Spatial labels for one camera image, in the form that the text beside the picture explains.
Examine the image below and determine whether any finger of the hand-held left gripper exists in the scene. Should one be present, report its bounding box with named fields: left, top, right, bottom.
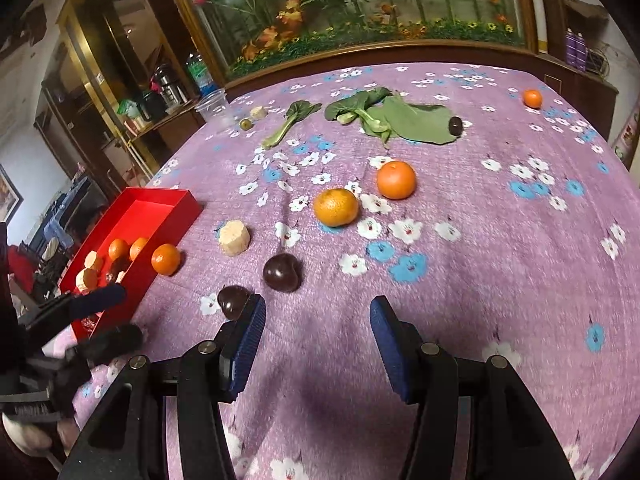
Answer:
left=65, top=324, right=144, bottom=371
left=17, top=284, right=128, bottom=333

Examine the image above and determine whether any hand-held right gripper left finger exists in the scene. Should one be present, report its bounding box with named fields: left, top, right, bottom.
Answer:
left=62, top=292, right=267, bottom=480

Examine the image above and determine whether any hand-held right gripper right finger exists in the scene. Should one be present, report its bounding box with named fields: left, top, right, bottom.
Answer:
left=369, top=296, right=578, bottom=480

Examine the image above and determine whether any red cardboard box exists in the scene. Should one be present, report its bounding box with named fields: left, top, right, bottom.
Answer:
left=58, top=187, right=203, bottom=343

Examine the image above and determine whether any person's left hand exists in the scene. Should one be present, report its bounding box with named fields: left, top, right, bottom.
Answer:
left=1, top=412, right=81, bottom=461

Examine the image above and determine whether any purple floral tablecloth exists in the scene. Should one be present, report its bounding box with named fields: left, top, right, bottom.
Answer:
left=70, top=62, right=640, bottom=480

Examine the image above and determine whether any green carton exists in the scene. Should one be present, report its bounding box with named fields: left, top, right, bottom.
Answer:
left=117, top=99, right=146, bottom=131

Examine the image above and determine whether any black mug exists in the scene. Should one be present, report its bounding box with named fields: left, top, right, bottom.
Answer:
left=137, top=90, right=166, bottom=121

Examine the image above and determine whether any clear plastic cup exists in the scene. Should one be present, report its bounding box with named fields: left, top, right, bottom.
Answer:
left=195, top=88, right=236, bottom=126

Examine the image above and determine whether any small bok choy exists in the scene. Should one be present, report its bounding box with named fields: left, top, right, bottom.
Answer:
left=260, top=100, right=323, bottom=150

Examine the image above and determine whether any large leafy bok choy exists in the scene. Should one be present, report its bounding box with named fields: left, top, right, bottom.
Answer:
left=360, top=96, right=462, bottom=147

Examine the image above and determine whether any gold framed wooden partition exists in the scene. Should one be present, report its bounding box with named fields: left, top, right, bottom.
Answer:
left=42, top=0, right=151, bottom=186

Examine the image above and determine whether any plastic bottle green label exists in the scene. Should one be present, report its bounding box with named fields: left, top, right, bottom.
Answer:
left=186, top=51, right=221, bottom=98

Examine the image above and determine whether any glass artificial flower display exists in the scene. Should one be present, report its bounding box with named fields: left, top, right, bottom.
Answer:
left=160, top=0, right=538, bottom=83

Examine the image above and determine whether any wire basket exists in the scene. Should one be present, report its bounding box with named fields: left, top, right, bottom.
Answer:
left=586, top=47, right=612, bottom=81

